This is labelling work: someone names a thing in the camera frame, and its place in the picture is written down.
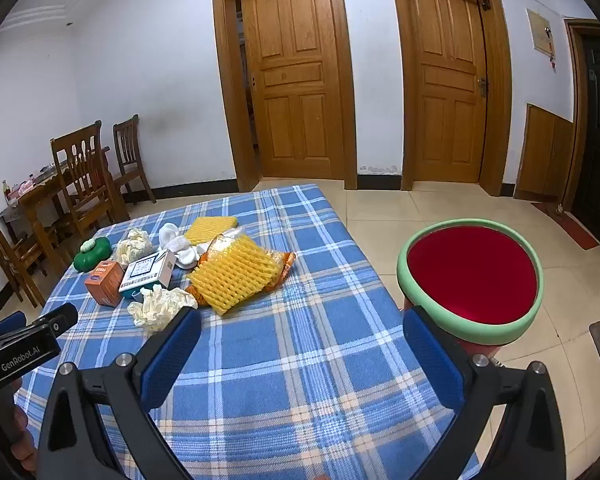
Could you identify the low wooden wall cabinet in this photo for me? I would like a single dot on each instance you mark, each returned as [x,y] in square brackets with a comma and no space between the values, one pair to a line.
[542,152]

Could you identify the small yellow foam fruit net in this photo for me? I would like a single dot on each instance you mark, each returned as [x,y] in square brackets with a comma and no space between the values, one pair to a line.
[210,230]

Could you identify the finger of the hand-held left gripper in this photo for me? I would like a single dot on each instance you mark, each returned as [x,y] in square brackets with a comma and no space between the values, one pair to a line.
[55,322]
[7,324]

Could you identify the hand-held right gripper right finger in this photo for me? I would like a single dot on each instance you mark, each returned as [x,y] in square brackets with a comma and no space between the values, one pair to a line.
[430,360]

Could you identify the red doormat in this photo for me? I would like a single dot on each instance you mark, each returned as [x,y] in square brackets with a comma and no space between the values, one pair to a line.
[572,227]

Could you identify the blue plaid blanket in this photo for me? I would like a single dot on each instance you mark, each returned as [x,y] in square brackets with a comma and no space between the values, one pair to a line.
[290,350]

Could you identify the person's left hand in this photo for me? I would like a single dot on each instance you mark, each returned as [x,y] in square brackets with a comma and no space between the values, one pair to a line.
[24,432]

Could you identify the red basin with green rim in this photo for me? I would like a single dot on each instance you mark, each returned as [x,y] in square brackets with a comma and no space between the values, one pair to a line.
[472,275]

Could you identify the green plastic toy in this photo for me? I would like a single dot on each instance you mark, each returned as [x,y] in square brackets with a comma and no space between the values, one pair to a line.
[90,259]

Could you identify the orange snack wrapper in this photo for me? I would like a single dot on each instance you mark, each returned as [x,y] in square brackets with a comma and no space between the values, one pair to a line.
[282,265]

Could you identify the wooden dining table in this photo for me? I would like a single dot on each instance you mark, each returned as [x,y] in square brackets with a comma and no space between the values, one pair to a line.
[35,197]

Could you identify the wooden dining chair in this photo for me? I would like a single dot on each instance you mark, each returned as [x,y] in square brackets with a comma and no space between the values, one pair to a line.
[15,255]
[130,155]
[80,175]

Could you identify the beige wall panel box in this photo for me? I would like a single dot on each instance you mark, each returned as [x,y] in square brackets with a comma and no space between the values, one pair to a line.
[539,32]

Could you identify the white tissue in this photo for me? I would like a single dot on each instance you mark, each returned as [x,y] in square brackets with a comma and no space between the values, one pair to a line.
[135,246]
[157,307]

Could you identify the large yellow foam fruit net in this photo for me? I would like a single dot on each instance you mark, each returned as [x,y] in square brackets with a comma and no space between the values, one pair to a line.
[235,275]

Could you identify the orange cardboard box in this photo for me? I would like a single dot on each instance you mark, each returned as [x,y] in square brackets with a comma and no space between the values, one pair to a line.
[102,280]

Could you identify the white and teal medicine box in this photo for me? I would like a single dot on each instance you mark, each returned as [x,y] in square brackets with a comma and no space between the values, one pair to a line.
[147,270]

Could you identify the wooden panel door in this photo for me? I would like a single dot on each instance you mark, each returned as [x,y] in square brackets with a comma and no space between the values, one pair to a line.
[445,75]
[290,70]

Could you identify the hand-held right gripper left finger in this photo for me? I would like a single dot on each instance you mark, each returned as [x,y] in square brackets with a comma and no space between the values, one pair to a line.
[172,360]

